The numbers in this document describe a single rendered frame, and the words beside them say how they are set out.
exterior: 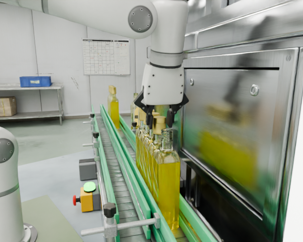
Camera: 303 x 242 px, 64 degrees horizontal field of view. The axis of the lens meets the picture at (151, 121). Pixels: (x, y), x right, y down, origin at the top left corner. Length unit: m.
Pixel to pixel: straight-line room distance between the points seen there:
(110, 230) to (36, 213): 0.38
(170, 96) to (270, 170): 0.27
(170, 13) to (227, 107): 0.24
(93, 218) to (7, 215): 0.36
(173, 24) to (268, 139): 0.29
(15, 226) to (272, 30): 0.71
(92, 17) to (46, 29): 6.08
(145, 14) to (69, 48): 6.01
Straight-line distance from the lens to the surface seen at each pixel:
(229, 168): 0.60
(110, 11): 0.46
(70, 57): 6.44
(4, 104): 6.08
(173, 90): 0.59
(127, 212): 0.75
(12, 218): 0.72
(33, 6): 0.54
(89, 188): 0.97
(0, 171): 0.66
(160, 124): 0.62
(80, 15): 0.49
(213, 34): 0.65
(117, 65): 6.47
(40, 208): 0.91
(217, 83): 0.61
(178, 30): 0.54
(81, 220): 0.97
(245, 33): 0.54
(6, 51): 6.66
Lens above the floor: 1.29
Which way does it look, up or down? 12 degrees down
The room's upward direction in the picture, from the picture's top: straight up
